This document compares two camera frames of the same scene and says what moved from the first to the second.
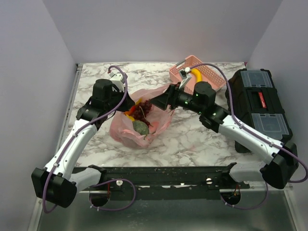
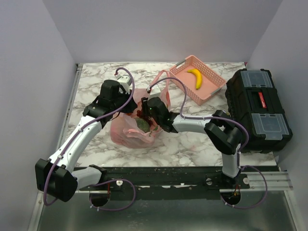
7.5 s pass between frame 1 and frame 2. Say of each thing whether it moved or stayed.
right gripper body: moved
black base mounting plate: stayed
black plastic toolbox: stayed
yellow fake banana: stayed
